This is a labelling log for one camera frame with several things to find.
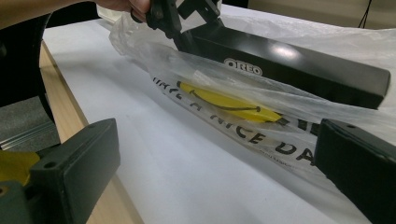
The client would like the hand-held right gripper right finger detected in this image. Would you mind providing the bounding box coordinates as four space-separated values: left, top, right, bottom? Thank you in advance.
313 118 396 224

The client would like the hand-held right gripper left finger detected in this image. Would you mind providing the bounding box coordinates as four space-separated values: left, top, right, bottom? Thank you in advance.
29 118 121 224

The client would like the clear printed plastic bag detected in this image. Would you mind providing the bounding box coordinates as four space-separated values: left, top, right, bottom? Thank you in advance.
108 12 396 203

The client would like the black box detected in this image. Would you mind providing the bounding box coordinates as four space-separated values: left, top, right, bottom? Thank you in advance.
183 22 392 110

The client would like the metal rail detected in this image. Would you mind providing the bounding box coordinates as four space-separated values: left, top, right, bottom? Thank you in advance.
0 119 61 152

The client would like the black plugged cable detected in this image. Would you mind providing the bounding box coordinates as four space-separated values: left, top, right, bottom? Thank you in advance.
358 0 374 29

